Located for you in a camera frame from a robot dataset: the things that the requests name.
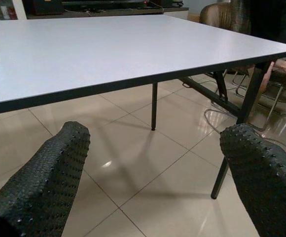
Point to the grey folding table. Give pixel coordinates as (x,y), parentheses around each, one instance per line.
(123,49)

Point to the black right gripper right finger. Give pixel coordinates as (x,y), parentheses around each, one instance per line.
(268,185)

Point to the chrome frame chair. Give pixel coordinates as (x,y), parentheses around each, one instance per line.
(279,76)

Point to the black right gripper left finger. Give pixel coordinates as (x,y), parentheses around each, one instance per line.
(46,177)

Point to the brown padded chair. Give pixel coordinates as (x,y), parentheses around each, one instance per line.
(219,14)

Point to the person in dark clothes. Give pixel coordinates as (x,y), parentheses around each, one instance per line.
(273,19)

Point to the white display shelf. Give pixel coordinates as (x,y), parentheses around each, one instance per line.
(5,10)

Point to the black TV cabinet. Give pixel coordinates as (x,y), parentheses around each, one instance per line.
(108,11)

